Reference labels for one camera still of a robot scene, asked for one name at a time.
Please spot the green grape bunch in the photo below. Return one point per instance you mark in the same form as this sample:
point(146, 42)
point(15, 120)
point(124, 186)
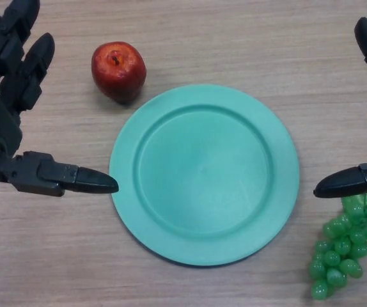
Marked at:
point(340, 247)

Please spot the red apple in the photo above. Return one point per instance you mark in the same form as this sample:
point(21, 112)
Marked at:
point(118, 72)

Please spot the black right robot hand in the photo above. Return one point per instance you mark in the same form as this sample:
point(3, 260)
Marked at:
point(343, 187)

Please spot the green round plate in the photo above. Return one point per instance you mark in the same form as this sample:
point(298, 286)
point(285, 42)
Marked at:
point(204, 176)

